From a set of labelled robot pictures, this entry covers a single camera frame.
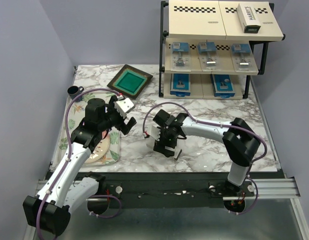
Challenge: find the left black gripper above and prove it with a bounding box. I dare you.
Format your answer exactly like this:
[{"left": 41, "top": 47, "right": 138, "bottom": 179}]
[{"left": 98, "top": 95, "right": 137, "bottom": 135}]

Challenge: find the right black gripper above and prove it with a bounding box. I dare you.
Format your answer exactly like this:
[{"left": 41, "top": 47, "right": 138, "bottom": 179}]
[{"left": 153, "top": 125, "right": 178, "bottom": 158}]

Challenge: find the blue Harry's razor box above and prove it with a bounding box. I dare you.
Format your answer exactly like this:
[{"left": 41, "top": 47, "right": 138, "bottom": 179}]
[
  {"left": 170, "top": 73, "right": 191, "bottom": 97},
  {"left": 210, "top": 74, "right": 236, "bottom": 99}
]

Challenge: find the blister razor pack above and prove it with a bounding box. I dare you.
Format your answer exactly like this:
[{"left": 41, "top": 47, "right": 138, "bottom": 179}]
[
  {"left": 231, "top": 43, "right": 255, "bottom": 73},
  {"left": 197, "top": 41, "right": 220, "bottom": 72},
  {"left": 170, "top": 42, "right": 191, "bottom": 73}
]

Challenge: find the white Harry's box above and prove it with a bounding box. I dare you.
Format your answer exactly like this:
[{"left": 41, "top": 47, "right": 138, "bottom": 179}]
[{"left": 236, "top": 2, "right": 261, "bottom": 34}]

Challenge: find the tall white slim box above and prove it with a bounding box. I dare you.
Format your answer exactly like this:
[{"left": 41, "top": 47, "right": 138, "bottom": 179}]
[{"left": 146, "top": 138, "right": 183, "bottom": 161}]

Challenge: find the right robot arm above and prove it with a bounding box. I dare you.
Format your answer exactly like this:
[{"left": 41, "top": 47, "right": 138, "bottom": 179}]
[{"left": 147, "top": 109, "right": 262, "bottom": 196}]

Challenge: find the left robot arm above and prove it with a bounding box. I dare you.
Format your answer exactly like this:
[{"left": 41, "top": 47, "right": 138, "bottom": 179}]
[{"left": 22, "top": 95, "right": 137, "bottom": 237}]

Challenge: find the bottom left beige shelf board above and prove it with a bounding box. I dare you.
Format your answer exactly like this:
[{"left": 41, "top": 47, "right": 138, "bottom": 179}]
[{"left": 161, "top": 73, "right": 204, "bottom": 99}]

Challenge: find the middle left beige shelf board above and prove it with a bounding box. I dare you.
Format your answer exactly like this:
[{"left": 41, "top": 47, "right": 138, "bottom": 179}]
[{"left": 164, "top": 38, "right": 212, "bottom": 74}]

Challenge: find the middle right beige shelf board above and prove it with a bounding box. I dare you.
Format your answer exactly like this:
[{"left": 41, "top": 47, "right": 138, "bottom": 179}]
[{"left": 211, "top": 40, "right": 259, "bottom": 76}]

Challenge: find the square green ceramic plate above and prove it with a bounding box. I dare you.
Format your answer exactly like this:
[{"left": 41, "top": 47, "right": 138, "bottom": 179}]
[{"left": 107, "top": 64, "right": 153, "bottom": 100}]

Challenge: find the pink cream round plate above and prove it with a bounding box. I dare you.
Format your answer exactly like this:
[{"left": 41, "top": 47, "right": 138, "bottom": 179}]
[{"left": 84, "top": 131, "right": 110, "bottom": 165}]

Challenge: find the floral leaf serving tray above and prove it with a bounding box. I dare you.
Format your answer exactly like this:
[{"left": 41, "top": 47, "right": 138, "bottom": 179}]
[{"left": 52, "top": 91, "right": 120, "bottom": 168}]

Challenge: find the dark blue mug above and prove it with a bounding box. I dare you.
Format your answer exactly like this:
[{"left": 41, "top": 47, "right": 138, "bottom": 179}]
[{"left": 67, "top": 85, "right": 84, "bottom": 100}]

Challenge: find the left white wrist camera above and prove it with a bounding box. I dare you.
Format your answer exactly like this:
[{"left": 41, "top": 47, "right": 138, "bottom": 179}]
[{"left": 114, "top": 98, "right": 135, "bottom": 119}]

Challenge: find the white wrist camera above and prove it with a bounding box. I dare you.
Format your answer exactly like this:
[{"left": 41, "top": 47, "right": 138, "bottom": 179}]
[
  {"left": 114, "top": 98, "right": 135, "bottom": 119},
  {"left": 145, "top": 125, "right": 161, "bottom": 141}
]

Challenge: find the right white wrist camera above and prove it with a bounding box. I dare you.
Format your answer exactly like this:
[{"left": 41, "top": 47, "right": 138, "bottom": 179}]
[{"left": 145, "top": 125, "right": 161, "bottom": 141}]

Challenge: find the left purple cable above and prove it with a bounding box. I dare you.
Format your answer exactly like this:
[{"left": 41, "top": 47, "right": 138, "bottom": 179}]
[{"left": 36, "top": 88, "right": 123, "bottom": 240}]

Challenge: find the purple cable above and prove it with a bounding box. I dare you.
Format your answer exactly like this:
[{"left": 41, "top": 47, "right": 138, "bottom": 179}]
[
  {"left": 143, "top": 101, "right": 268, "bottom": 216},
  {"left": 36, "top": 88, "right": 123, "bottom": 240}
]

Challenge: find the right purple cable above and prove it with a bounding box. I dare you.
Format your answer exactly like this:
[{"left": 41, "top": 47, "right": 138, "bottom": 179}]
[{"left": 143, "top": 101, "right": 268, "bottom": 216}]

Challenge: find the aluminium rail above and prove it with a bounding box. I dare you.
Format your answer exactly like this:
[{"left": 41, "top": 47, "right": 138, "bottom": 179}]
[{"left": 34, "top": 177, "right": 302, "bottom": 201}]

